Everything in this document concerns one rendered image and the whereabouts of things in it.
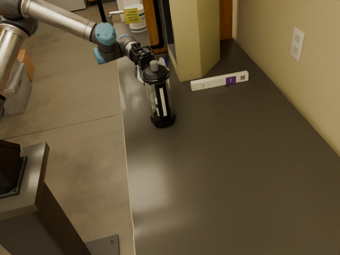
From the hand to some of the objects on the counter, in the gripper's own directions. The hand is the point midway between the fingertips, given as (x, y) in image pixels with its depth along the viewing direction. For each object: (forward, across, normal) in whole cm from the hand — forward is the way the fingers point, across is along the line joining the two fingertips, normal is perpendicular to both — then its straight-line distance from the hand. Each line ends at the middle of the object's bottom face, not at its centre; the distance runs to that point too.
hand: (156, 79), depth 106 cm
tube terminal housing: (-35, +36, +21) cm, 54 cm away
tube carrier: (0, 0, +19) cm, 19 cm away
